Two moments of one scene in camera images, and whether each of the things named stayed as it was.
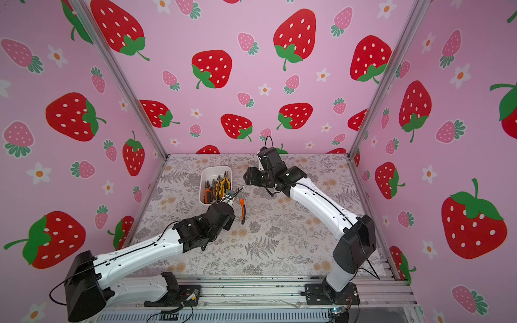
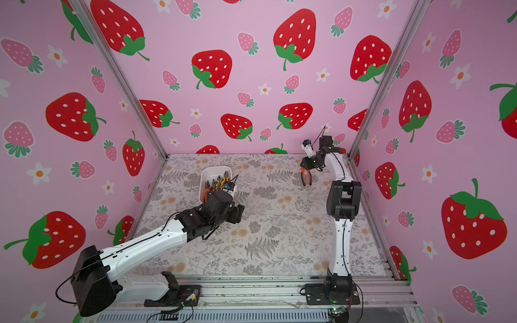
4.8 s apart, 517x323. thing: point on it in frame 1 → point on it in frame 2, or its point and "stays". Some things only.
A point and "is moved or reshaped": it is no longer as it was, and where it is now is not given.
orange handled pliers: (243, 210) is moved or reshaped
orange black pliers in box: (208, 195) stays
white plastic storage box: (210, 173) stays
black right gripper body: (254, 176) → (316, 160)
